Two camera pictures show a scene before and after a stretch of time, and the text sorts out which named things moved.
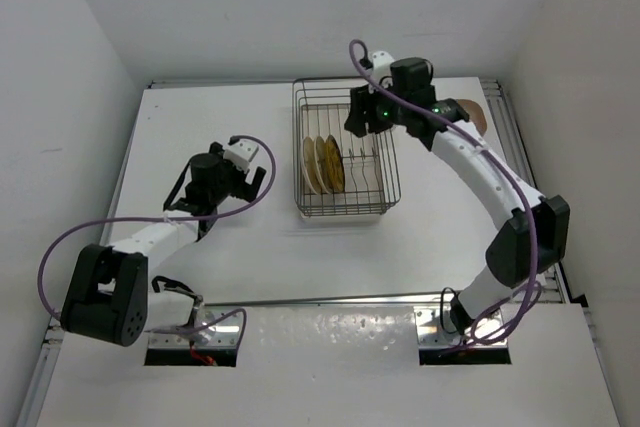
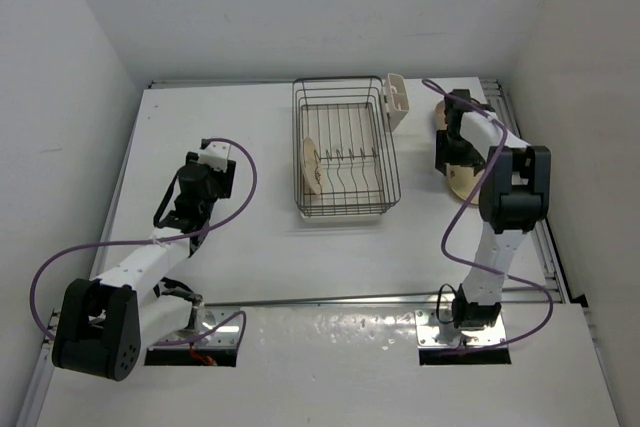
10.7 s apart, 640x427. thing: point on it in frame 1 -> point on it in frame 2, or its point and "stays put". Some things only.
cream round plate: (309, 164) stays put
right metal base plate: (435, 327) stays put
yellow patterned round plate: (334, 164) -> (462, 181)
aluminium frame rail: (506, 133) stays put
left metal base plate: (212, 327) stays put
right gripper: (357, 120) -> (472, 159)
